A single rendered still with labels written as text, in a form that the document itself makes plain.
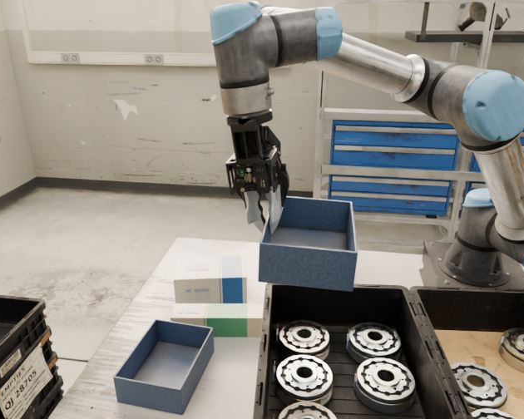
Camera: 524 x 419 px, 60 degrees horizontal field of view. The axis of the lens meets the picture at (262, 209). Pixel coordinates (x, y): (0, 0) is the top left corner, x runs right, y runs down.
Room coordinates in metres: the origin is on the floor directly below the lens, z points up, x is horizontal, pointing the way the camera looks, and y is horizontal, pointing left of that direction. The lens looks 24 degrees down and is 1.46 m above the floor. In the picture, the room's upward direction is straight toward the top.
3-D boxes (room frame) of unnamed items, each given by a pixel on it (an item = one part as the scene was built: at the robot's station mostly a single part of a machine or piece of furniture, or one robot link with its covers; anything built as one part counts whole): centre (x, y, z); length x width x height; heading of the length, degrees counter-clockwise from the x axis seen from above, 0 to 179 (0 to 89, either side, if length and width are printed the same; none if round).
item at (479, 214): (1.09, -0.59, 0.97); 0.13 x 0.12 x 0.14; 20
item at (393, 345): (0.73, -0.23, 0.86); 0.10 x 0.10 x 0.01
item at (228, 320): (0.96, 0.11, 0.73); 0.24 x 0.06 x 0.06; 90
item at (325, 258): (0.71, -0.08, 1.10); 0.20 x 0.15 x 0.07; 172
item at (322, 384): (0.63, -0.08, 0.86); 0.10 x 0.10 x 0.01
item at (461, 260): (1.10, -0.59, 0.85); 0.15 x 0.15 x 0.10
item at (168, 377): (0.80, 0.21, 0.74); 0.20 x 0.15 x 0.07; 167
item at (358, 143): (2.56, -0.76, 0.60); 0.72 x 0.03 x 0.56; 81
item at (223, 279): (1.12, 0.15, 0.74); 0.20 x 0.12 x 0.09; 94
